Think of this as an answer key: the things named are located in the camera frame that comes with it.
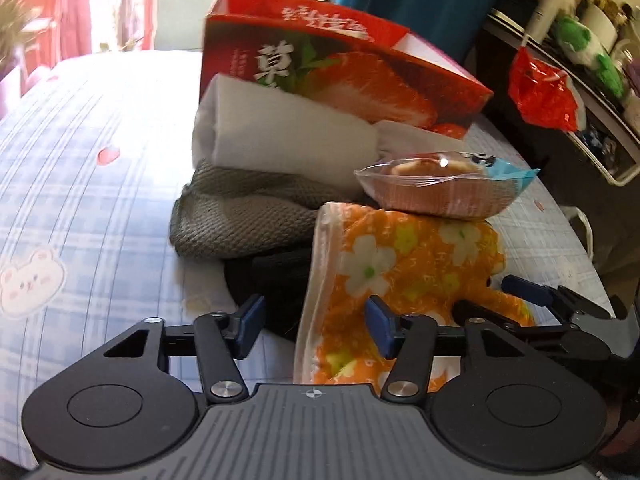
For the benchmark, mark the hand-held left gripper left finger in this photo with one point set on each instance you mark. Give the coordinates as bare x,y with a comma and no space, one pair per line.
250,327

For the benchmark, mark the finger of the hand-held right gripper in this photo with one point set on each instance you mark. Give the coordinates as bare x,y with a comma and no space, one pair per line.
475,308
522,288

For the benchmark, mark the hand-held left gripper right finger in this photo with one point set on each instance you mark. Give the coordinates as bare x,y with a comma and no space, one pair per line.
377,327

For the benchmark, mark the black eye mask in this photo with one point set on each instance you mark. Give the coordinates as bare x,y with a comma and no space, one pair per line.
270,272

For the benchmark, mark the orange floral cloth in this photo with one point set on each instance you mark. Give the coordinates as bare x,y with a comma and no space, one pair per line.
400,260

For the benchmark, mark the packaged snack cake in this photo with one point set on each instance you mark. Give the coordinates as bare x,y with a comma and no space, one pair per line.
425,192

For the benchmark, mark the red strawberry print box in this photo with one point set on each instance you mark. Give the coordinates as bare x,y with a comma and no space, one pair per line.
350,75

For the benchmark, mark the grey knit cloth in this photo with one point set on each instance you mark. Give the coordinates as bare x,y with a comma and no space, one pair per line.
235,215

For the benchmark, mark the white rolled cloth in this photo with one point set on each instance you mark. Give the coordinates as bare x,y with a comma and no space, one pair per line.
402,137

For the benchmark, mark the white folded cloth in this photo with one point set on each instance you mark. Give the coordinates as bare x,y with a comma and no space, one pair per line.
280,135

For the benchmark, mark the blue checked bed sheet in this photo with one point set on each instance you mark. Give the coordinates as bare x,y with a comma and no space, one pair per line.
100,200

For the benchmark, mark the red plastic bag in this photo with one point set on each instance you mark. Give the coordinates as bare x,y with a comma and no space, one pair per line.
540,90

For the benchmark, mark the green plush toy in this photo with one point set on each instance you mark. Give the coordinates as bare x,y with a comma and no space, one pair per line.
582,40

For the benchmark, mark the white bottle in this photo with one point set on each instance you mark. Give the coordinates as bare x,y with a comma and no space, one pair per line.
542,17

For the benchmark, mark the white round container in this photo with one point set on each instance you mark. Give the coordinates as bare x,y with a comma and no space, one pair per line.
600,27

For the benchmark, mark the potted green plant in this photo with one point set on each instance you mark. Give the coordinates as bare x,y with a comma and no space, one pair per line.
15,35

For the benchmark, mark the pink curtain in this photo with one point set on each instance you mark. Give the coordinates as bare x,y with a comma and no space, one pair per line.
55,5

